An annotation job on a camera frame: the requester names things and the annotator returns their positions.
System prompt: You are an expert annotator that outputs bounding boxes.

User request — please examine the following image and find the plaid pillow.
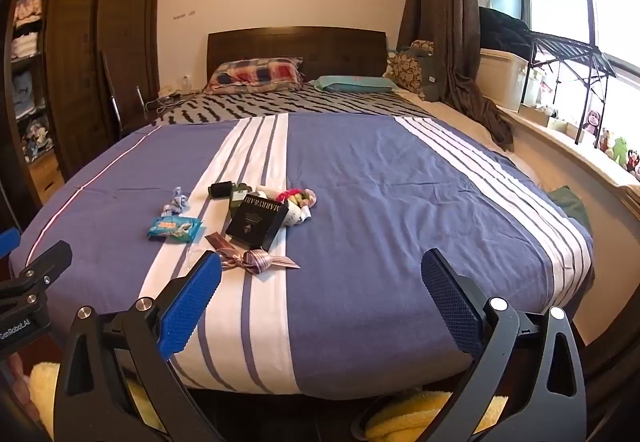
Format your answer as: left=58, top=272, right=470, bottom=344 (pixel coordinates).
left=204, top=56, right=306, bottom=95

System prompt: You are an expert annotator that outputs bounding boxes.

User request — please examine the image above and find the white storage box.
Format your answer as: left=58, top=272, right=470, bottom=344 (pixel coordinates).
left=475, top=48, right=543, bottom=111

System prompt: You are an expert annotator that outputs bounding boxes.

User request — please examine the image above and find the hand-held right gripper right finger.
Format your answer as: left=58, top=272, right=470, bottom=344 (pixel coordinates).
left=421, top=248, right=588, bottom=442

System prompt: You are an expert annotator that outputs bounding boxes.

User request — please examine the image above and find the person's left hand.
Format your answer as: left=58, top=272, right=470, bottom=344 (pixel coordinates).
left=5, top=353, right=31, bottom=408

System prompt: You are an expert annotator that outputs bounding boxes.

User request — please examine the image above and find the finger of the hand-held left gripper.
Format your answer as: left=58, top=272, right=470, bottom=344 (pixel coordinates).
left=0, top=240, right=73, bottom=317
left=0, top=228, right=22, bottom=267

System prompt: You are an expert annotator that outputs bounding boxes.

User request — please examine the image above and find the brown circle patterned cushion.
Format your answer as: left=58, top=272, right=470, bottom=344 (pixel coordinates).
left=387, top=40, right=436, bottom=100

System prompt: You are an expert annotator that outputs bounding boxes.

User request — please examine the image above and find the dark wooden wardrobe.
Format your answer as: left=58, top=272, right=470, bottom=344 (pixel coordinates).
left=5, top=0, right=166, bottom=223

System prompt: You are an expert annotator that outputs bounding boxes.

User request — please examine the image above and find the white charger cable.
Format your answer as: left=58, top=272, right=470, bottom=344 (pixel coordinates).
left=145, top=74, right=197, bottom=115

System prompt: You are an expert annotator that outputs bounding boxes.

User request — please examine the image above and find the blue white scrunchie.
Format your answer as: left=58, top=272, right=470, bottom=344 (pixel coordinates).
left=161, top=187, right=191, bottom=217

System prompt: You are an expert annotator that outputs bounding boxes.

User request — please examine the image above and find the grey black zebra sheet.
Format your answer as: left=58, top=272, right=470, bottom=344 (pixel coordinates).
left=152, top=84, right=436, bottom=127

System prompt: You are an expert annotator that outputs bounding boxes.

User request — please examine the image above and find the black folding rack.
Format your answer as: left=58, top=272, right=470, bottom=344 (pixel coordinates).
left=520, top=32, right=616, bottom=145

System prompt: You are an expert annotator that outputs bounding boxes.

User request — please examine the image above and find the purple monkey plush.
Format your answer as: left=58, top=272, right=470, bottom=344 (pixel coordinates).
left=582, top=110, right=604, bottom=139

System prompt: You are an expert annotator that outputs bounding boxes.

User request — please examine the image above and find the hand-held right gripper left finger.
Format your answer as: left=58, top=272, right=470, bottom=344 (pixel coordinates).
left=52, top=250, right=223, bottom=442

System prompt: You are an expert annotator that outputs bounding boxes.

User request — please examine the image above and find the green cloth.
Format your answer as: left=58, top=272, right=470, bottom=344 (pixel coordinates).
left=546, top=185, right=593, bottom=235

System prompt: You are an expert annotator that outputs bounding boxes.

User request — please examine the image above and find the green frog plush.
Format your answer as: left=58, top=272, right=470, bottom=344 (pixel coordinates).
left=611, top=137, right=631, bottom=166

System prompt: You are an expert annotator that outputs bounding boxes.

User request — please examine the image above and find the blue white striped blanket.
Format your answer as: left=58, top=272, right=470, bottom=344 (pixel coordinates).
left=10, top=114, right=596, bottom=395

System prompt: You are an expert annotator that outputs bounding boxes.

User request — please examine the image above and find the black jacket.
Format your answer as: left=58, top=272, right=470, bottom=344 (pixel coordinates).
left=478, top=6, right=538, bottom=60

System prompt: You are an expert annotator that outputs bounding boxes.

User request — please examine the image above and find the brown curtain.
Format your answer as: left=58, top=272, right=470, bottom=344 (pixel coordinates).
left=397, top=0, right=516, bottom=153

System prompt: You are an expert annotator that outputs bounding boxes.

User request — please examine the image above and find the metal folding chair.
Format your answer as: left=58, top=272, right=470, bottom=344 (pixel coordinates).
left=100, top=50, right=148, bottom=139

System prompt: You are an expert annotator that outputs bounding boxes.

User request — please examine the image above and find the yellow fluffy cloth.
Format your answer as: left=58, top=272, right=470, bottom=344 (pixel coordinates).
left=27, top=362, right=166, bottom=438
left=365, top=389, right=508, bottom=442

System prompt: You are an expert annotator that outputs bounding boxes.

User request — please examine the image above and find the colourful pipe cleaner wreath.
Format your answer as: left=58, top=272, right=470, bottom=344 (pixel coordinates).
left=275, top=188, right=318, bottom=211

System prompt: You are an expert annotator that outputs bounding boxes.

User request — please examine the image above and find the blue wet wipes pack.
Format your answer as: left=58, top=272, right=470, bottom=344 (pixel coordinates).
left=147, top=215, right=205, bottom=243

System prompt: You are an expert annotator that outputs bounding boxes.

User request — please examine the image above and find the dark wooden headboard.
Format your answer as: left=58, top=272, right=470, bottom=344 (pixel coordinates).
left=206, top=26, right=388, bottom=82

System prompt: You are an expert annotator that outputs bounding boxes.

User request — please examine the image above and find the teal pillow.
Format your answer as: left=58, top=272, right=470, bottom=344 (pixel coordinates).
left=307, top=74, right=401, bottom=94

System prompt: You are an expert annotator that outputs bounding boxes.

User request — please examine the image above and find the stack of folded clothes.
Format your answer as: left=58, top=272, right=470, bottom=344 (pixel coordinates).
left=11, top=0, right=53, bottom=157

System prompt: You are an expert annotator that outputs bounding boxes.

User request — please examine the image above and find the striped ribbon bow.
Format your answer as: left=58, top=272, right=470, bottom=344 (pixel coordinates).
left=205, top=232, right=301, bottom=275

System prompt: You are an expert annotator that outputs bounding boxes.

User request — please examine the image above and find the black box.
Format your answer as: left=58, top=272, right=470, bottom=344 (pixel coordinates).
left=225, top=194, right=291, bottom=253

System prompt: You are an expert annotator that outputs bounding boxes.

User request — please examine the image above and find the grey green cushion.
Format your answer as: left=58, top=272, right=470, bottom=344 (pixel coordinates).
left=400, top=46, right=453, bottom=102

